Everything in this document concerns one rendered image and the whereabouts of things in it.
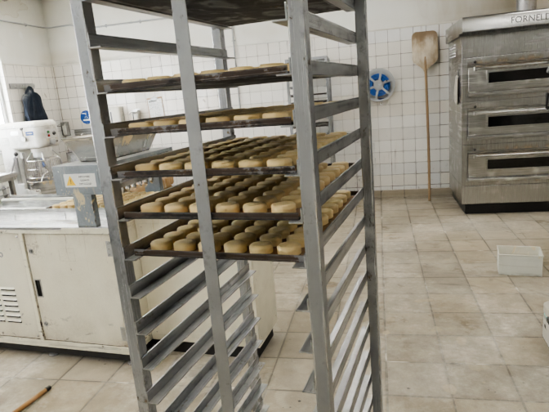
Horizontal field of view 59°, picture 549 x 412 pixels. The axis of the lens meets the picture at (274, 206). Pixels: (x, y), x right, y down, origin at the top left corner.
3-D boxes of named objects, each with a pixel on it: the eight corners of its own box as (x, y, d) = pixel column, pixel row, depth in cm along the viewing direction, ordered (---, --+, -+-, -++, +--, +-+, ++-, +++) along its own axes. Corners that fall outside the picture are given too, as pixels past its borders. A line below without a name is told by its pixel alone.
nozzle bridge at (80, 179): (62, 227, 268) (51, 166, 260) (136, 198, 335) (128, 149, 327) (113, 227, 258) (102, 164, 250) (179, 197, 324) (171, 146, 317)
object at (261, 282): (153, 351, 294) (130, 208, 274) (180, 325, 326) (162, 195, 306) (261, 362, 272) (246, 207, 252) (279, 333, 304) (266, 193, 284)
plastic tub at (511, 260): (497, 275, 363) (497, 254, 359) (496, 264, 383) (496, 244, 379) (542, 277, 352) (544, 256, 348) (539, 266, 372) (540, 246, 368)
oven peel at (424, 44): (417, 201, 604) (411, 32, 583) (416, 201, 608) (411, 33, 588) (442, 200, 597) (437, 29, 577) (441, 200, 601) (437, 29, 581)
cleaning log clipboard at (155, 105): (167, 124, 678) (164, 95, 669) (167, 124, 677) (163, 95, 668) (150, 126, 684) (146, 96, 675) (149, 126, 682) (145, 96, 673)
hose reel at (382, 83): (397, 155, 626) (394, 66, 601) (397, 157, 609) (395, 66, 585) (364, 157, 635) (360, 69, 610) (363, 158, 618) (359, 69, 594)
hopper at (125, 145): (64, 163, 267) (60, 138, 264) (124, 150, 319) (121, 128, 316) (109, 162, 258) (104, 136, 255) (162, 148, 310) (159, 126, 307)
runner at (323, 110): (351, 107, 146) (350, 97, 145) (360, 106, 145) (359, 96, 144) (280, 127, 88) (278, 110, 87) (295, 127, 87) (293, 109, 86)
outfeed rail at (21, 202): (2, 208, 343) (0, 198, 342) (6, 206, 346) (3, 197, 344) (271, 203, 280) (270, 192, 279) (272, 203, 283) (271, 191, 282)
